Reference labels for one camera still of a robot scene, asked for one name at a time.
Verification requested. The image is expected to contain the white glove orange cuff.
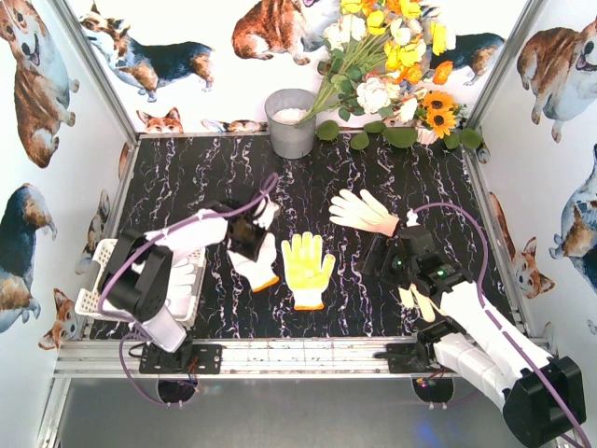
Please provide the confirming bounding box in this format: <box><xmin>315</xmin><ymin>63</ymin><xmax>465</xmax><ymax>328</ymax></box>
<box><xmin>227</xmin><ymin>232</ymin><xmax>280</xmax><ymax>292</ymax></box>

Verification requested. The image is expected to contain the white glove orange trim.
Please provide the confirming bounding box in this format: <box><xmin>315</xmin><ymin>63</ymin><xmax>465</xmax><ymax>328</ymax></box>
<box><xmin>281</xmin><ymin>231</ymin><xmax>336</xmax><ymax>311</ymax></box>

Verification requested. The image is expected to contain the blue dotted white glove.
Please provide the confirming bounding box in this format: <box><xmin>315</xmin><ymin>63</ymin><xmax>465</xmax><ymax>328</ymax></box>
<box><xmin>167</xmin><ymin>259</ymin><xmax>197</xmax><ymax>315</ymax></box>

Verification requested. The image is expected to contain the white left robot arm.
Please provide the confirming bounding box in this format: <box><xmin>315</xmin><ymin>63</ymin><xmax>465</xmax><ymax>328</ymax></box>
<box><xmin>97</xmin><ymin>198</ymin><xmax>280</xmax><ymax>353</ymax></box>

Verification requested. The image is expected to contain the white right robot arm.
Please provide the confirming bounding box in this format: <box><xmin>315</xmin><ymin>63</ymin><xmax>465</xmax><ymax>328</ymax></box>
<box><xmin>357</xmin><ymin>225</ymin><xmax>587</xmax><ymax>447</ymax></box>

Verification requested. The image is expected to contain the white plastic storage basket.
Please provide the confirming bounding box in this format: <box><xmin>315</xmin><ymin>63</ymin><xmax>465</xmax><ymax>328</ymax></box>
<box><xmin>75</xmin><ymin>239</ymin><xmax>206</xmax><ymax>328</ymax></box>

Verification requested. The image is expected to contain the cream glove far right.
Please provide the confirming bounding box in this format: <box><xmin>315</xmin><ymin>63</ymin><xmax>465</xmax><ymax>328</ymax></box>
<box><xmin>328</xmin><ymin>189</ymin><xmax>400</xmax><ymax>237</ymax></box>

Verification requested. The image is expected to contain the cream glove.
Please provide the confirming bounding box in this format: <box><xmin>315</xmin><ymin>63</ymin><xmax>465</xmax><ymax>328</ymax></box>
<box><xmin>328</xmin><ymin>189</ymin><xmax>400</xmax><ymax>237</ymax></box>
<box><xmin>398</xmin><ymin>284</ymin><xmax>436</xmax><ymax>323</ymax></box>

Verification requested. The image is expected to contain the cream glove near right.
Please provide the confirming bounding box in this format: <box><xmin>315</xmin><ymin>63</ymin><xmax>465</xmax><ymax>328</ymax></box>
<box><xmin>398</xmin><ymin>284</ymin><xmax>436</xmax><ymax>323</ymax></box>

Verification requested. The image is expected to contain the grey metal bucket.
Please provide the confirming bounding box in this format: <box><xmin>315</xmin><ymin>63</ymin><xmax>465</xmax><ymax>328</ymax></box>
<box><xmin>264</xmin><ymin>89</ymin><xmax>316</xmax><ymax>160</ymax></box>

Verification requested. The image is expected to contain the large green moss stone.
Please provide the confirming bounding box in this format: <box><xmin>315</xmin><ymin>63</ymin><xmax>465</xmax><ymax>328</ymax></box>
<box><xmin>382</xmin><ymin>127</ymin><xmax>418</xmax><ymax>148</ymax></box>

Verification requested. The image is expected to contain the white sunflower pot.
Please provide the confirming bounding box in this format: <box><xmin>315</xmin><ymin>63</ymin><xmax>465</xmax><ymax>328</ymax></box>
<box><xmin>416</xmin><ymin>127</ymin><xmax>439</xmax><ymax>145</ymax></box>

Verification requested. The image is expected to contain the green moss stone right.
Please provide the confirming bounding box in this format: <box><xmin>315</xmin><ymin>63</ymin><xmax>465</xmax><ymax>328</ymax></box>
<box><xmin>459</xmin><ymin>128</ymin><xmax>482</xmax><ymax>150</ymax></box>

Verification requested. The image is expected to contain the green moss stone far left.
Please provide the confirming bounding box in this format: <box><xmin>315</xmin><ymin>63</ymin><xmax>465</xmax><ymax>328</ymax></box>
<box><xmin>316</xmin><ymin>119</ymin><xmax>340</xmax><ymax>141</ymax></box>

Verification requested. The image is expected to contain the sunflower bunch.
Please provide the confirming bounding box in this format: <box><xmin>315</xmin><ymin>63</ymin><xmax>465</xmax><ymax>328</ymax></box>
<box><xmin>415</xmin><ymin>91</ymin><xmax>466</xmax><ymax>139</ymax></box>

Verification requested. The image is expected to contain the artificial flower bouquet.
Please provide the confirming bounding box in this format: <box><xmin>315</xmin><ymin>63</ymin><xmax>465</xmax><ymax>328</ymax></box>
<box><xmin>301</xmin><ymin>1</ymin><xmax>456</xmax><ymax>121</ymax></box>

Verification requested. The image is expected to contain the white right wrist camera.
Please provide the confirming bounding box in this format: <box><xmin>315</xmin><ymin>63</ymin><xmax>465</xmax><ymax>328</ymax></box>
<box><xmin>406</xmin><ymin>210</ymin><xmax>419</xmax><ymax>227</ymax></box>

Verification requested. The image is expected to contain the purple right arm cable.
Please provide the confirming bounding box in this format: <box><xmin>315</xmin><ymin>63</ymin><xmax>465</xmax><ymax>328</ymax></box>
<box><xmin>412</xmin><ymin>203</ymin><xmax>593</xmax><ymax>448</ymax></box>

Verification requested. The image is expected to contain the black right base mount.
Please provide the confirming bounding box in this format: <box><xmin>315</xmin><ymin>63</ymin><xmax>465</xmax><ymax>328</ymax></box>
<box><xmin>373</xmin><ymin>326</ymin><xmax>449</xmax><ymax>374</ymax></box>

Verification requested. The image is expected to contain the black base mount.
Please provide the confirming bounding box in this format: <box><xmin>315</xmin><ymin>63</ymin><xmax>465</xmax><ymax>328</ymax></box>
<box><xmin>139</xmin><ymin>341</ymin><xmax>223</xmax><ymax>374</ymax></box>
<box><xmin>373</xmin><ymin>326</ymin><xmax>449</xmax><ymax>374</ymax></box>

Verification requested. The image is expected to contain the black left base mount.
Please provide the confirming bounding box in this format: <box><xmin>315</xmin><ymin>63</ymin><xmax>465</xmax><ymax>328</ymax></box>
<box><xmin>139</xmin><ymin>341</ymin><xmax>223</xmax><ymax>374</ymax></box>

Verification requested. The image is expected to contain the aluminium frame rail right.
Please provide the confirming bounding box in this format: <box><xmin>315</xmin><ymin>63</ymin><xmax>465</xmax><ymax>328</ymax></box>
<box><xmin>461</xmin><ymin>139</ymin><xmax>531</xmax><ymax>337</ymax></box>

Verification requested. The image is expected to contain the aluminium front rail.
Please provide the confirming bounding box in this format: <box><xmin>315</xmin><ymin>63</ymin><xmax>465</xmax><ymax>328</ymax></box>
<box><xmin>53</xmin><ymin>337</ymin><xmax>415</xmax><ymax>379</ymax></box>

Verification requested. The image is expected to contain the aluminium frame post right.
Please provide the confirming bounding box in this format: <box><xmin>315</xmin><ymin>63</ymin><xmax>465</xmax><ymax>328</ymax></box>
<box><xmin>464</xmin><ymin>0</ymin><xmax>547</xmax><ymax>136</ymax></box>

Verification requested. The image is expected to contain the aluminium frame post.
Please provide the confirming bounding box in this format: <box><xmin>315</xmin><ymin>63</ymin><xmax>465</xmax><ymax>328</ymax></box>
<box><xmin>464</xmin><ymin>0</ymin><xmax>547</xmax><ymax>136</ymax></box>
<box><xmin>49</xmin><ymin>0</ymin><xmax>139</xmax><ymax>143</ymax></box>

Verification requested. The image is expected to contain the aluminium frame post left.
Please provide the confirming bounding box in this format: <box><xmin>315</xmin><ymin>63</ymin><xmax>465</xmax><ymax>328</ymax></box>
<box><xmin>49</xmin><ymin>0</ymin><xmax>139</xmax><ymax>143</ymax></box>

